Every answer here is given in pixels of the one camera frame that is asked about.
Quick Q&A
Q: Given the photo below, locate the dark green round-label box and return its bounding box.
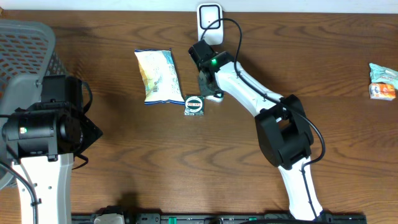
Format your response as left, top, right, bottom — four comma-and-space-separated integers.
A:
184, 95, 204, 116

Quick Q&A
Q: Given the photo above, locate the white teal package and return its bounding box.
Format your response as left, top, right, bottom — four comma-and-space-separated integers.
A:
134, 49, 185, 105

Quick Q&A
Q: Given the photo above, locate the orange tissue pack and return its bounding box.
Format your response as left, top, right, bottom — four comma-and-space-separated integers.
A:
369, 83, 396, 101

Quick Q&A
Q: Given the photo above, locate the teal tissue pack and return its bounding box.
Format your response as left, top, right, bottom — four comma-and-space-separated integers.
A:
205, 93, 224, 103

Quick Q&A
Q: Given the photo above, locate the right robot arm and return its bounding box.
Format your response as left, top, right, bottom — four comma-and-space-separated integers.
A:
190, 51, 323, 220

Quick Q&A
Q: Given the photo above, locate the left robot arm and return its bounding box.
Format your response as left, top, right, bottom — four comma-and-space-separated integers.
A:
1, 75, 103, 223

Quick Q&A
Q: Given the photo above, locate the white barcode scanner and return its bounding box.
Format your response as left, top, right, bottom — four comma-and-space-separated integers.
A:
197, 3, 224, 45

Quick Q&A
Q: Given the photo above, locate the grey plastic mesh basket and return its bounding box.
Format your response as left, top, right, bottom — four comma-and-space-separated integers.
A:
0, 18, 70, 190

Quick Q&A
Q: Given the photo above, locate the right black cable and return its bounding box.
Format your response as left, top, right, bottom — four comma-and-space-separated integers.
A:
198, 17, 326, 220

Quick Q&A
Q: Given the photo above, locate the black cable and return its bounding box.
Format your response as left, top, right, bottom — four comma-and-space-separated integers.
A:
198, 17, 326, 220
0, 160, 40, 224

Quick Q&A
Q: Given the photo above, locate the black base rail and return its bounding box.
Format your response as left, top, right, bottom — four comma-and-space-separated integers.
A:
71, 212, 368, 224

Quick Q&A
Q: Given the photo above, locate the left black cable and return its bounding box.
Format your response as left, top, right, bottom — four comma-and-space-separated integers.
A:
0, 160, 40, 224

